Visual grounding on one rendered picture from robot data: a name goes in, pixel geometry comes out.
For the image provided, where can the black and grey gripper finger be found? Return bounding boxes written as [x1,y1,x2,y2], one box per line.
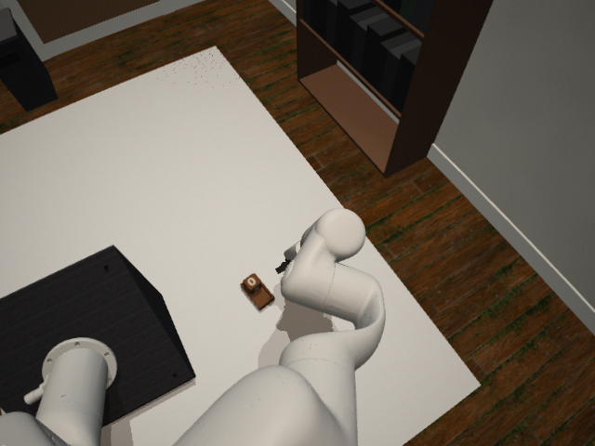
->
[276,259,291,273]

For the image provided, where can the brown digit cube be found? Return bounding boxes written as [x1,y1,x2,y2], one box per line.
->
[243,273,262,295]

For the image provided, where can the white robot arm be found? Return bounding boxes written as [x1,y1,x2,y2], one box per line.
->
[0,208,386,446]

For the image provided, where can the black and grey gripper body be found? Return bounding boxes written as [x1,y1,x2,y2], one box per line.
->
[284,240,301,261]

